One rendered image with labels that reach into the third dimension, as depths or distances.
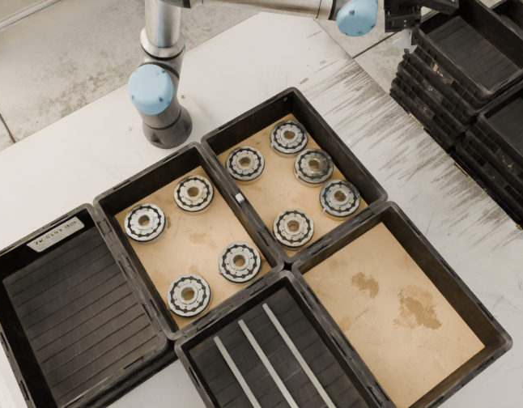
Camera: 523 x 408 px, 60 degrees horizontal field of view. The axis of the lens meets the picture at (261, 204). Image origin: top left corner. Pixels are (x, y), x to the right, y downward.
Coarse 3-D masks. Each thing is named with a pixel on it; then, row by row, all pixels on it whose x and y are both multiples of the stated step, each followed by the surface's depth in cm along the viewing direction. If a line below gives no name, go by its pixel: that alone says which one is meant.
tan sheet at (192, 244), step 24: (168, 192) 121; (216, 192) 121; (120, 216) 118; (168, 216) 118; (192, 216) 118; (216, 216) 118; (168, 240) 116; (192, 240) 115; (216, 240) 115; (240, 240) 115; (144, 264) 113; (168, 264) 113; (192, 264) 113; (216, 264) 113; (240, 264) 113; (264, 264) 113; (216, 288) 110; (240, 288) 110
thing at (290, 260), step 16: (272, 96) 120; (304, 96) 120; (256, 112) 119; (224, 128) 117; (352, 160) 112; (224, 176) 111; (368, 176) 112; (240, 192) 109; (384, 192) 109; (368, 208) 109; (272, 240) 105; (320, 240) 106
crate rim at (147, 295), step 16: (192, 144) 115; (160, 160) 113; (208, 160) 115; (112, 192) 110; (96, 208) 109; (240, 208) 108; (256, 224) 106; (128, 256) 104; (272, 256) 103; (272, 272) 102; (144, 288) 101; (224, 304) 99; (160, 320) 98; (176, 336) 97
